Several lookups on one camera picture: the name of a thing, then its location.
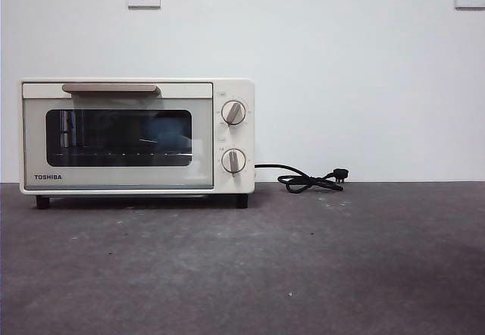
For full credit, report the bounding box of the blue bowl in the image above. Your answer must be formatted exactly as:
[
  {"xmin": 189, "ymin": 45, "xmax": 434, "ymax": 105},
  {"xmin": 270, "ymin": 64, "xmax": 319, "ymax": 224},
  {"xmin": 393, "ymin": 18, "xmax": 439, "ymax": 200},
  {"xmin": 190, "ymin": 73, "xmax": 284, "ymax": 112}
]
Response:
[{"xmin": 138, "ymin": 117, "xmax": 192, "ymax": 154}]

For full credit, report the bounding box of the glass oven door with handle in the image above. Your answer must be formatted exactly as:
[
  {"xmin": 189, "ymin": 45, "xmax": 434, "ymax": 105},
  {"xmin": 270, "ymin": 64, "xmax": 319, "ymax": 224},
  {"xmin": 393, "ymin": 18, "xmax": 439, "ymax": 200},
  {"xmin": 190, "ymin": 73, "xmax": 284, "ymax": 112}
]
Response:
[{"xmin": 21, "ymin": 82, "xmax": 215, "ymax": 191}]

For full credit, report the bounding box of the beige round oven knob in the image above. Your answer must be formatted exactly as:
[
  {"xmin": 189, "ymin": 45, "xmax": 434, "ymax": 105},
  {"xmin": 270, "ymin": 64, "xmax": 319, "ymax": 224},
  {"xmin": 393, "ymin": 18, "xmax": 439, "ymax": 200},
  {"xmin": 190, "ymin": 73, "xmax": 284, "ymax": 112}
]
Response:
[
  {"xmin": 221, "ymin": 148, "xmax": 247, "ymax": 177},
  {"xmin": 221, "ymin": 99, "xmax": 248, "ymax": 127}
]

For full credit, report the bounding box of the white toaster oven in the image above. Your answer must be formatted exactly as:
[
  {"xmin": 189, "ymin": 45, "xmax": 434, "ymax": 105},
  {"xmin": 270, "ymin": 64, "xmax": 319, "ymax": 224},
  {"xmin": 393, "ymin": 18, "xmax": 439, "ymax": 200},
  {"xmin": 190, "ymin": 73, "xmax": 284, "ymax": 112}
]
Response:
[{"xmin": 18, "ymin": 77, "xmax": 255, "ymax": 210}]

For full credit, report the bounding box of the black power cable with plug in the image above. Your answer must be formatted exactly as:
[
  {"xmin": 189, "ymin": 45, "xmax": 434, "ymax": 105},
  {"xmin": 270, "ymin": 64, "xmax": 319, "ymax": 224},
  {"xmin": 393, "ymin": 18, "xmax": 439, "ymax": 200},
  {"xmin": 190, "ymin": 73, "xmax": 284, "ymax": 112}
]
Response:
[{"xmin": 254, "ymin": 163, "xmax": 350, "ymax": 194}]

